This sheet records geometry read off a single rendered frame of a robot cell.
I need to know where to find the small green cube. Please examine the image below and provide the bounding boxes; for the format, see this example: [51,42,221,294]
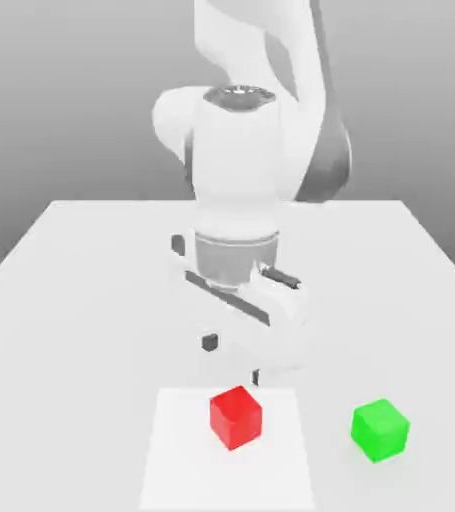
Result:
[349,397,411,465]

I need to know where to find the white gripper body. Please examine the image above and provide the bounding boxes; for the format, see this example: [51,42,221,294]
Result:
[166,255,309,374]

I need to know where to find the small red cube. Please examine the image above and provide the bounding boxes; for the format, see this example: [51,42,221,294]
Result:
[209,384,264,452]

